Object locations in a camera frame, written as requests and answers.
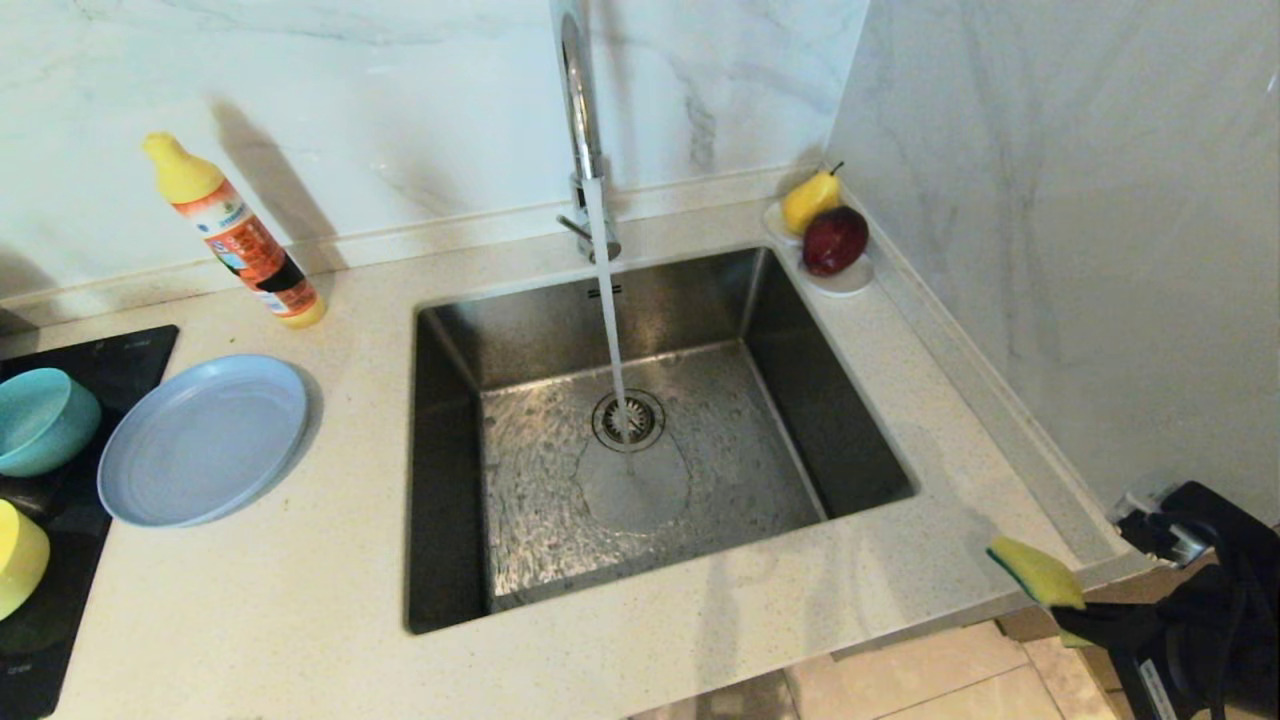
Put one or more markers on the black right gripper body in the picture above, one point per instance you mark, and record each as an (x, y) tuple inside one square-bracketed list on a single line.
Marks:
[(1200, 650)]

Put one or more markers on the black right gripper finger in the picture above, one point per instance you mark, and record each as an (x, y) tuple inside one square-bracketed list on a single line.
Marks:
[(1095, 622)]

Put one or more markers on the yellow and green sponge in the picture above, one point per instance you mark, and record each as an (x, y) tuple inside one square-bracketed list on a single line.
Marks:
[(1035, 570)]

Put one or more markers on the chrome kitchen faucet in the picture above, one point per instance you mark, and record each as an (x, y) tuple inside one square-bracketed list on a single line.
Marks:
[(575, 100)]

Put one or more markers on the blue-grey plate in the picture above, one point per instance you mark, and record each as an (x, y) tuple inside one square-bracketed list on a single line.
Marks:
[(200, 440)]

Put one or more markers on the orange dish soap bottle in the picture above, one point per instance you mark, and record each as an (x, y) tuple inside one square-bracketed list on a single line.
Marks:
[(240, 240)]

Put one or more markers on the teal bowl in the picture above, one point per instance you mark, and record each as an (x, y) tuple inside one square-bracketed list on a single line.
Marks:
[(45, 420)]

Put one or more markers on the yellow-green bowl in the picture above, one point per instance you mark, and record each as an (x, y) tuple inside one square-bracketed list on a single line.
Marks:
[(20, 560)]

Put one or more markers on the stainless steel sink basin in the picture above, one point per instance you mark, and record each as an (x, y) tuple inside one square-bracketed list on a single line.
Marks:
[(760, 400)]

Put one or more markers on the metal sink drain strainer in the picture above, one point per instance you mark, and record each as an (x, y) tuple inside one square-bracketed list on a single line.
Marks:
[(645, 422)]

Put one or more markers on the beige wooden cabinet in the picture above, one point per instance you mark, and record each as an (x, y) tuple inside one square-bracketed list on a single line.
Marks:
[(1090, 660)]

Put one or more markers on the small white dish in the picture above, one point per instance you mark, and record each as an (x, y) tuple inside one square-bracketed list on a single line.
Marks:
[(850, 283), (775, 224)]

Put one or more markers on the dark red apple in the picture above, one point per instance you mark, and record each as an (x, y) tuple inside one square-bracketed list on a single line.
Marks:
[(835, 242)]

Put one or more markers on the yellow pear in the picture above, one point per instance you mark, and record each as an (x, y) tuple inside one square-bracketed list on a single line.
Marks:
[(808, 203)]

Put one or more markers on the black induction cooktop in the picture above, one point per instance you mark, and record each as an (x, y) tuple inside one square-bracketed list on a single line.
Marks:
[(120, 360)]

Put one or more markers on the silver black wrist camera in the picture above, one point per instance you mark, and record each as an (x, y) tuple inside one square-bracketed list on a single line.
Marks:
[(1155, 525)]

